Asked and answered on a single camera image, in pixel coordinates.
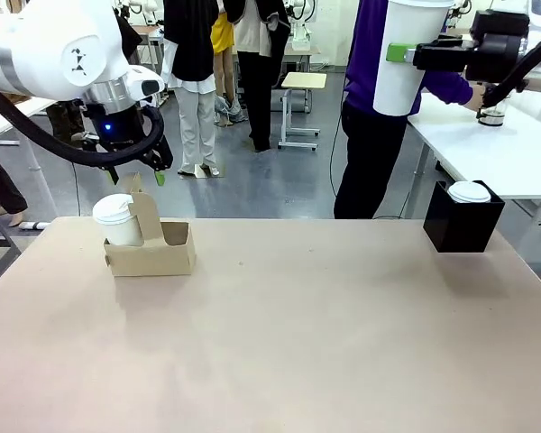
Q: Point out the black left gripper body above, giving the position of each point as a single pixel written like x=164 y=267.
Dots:
x=117 y=128

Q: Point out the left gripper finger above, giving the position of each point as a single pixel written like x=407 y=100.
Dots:
x=161 y=177
x=112 y=173

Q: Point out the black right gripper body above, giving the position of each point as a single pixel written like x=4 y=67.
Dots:
x=496 y=49

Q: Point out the tall white paper cup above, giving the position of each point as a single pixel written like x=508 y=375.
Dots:
x=397 y=90

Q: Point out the white lidded paper cup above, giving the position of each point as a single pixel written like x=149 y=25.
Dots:
x=117 y=230

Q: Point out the glass french press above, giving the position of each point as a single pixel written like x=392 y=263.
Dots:
x=491 y=117

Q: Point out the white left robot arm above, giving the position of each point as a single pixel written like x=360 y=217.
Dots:
x=49 y=45

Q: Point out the person's right forearm purple sleeve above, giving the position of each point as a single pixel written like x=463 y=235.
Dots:
x=451 y=88

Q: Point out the brown cardboard cup carrier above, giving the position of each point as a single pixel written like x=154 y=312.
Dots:
x=153 y=261

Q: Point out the person's right hand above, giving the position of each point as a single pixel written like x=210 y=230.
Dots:
x=475 y=97

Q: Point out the person with white trousers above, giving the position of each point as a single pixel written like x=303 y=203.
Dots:
x=198 y=126

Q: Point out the white roll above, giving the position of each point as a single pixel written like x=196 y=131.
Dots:
x=33 y=225

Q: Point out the small beige top side table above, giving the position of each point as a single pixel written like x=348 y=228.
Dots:
x=303 y=80

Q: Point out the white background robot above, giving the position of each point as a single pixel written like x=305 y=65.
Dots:
x=299 y=31

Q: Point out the person in purple sweater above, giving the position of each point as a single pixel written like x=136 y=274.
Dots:
x=369 y=149

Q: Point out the large white table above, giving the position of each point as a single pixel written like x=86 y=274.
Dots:
x=500 y=153

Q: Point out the white table with brown item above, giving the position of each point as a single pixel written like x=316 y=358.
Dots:
x=9 y=117

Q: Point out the person in dark trousers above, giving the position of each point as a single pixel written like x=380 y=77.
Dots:
x=0 y=185

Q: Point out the person in black coat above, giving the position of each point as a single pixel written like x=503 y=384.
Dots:
x=259 y=104

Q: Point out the person in yellow top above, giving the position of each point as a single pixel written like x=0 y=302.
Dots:
x=222 y=38

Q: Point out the white lid on black box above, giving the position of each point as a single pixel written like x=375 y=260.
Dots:
x=469 y=191

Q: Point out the black square box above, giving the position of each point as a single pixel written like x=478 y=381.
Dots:
x=460 y=230

